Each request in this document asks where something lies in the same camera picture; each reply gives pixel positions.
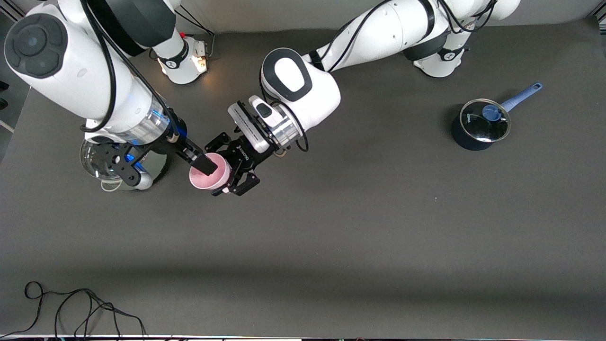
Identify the pink plastic cup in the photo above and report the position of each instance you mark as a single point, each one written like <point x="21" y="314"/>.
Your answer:
<point x="208" y="180"/>

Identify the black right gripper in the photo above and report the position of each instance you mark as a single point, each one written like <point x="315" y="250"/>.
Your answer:
<point x="181" y="148"/>

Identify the glass lid with blue knob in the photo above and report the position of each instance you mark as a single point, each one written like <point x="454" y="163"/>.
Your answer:
<point x="478" y="124"/>

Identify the glass lid with tan knob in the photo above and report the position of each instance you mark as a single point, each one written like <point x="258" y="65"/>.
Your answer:
<point x="87" y="158"/>

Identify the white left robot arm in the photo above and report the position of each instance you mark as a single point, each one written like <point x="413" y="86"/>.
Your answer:
<point x="378" y="33"/>

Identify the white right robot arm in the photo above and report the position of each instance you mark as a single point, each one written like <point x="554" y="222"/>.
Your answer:
<point x="94" y="80"/>

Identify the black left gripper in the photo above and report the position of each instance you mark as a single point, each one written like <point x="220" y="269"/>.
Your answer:
<point x="242" y="157"/>

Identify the dark blue saucepan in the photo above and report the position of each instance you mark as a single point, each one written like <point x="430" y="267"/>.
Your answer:
<point x="461" y="137"/>

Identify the grey stock pot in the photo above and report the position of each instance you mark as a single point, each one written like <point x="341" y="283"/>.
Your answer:
<point x="158" y="163"/>

